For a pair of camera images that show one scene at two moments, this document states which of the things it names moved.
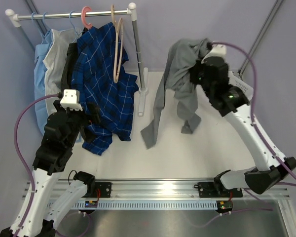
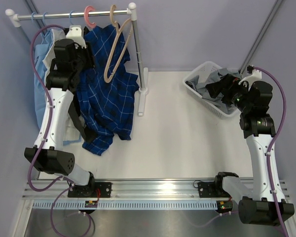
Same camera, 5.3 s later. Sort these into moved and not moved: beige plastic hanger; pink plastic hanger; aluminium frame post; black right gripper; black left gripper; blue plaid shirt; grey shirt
Moved: grey shirt; pink plastic hanger; black right gripper; beige plastic hanger; black left gripper
Not moved: aluminium frame post; blue plaid shirt
